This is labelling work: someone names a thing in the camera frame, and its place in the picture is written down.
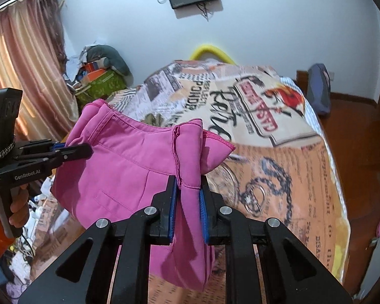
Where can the olive green shorts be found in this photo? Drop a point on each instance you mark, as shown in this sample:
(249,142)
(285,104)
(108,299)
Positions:
(155,119)

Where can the green patterned bag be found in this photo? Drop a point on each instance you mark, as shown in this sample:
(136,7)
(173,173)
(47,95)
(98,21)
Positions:
(101,90)

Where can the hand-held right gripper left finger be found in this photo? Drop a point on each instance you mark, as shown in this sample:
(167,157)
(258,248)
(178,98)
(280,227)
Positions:
(173,215)

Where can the orange box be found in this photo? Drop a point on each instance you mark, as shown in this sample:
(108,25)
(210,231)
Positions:
(93,71)

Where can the grey blue backpack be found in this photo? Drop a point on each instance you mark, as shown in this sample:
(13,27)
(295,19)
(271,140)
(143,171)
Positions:
(318,88)

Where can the pink pants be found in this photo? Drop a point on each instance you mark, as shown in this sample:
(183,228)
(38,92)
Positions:
(129,158)

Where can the grey plush pillow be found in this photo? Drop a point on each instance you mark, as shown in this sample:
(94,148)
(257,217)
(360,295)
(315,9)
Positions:
(109,55)

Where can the pink striped curtain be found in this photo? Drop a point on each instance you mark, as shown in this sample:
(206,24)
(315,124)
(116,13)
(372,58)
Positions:
(34,53)

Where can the newspaper print blanket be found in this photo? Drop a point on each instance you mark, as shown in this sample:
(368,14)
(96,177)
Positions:
(272,171)

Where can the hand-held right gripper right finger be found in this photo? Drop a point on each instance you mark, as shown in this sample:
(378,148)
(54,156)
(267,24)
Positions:
(204,218)

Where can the person's left hand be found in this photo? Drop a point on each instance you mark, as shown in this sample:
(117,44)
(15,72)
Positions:
(20,209)

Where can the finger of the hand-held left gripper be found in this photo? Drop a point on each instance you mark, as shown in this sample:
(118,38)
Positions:
(82,152)
(58,147)

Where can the yellow foam tube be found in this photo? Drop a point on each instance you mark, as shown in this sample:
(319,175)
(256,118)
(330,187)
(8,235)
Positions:
(209,47)

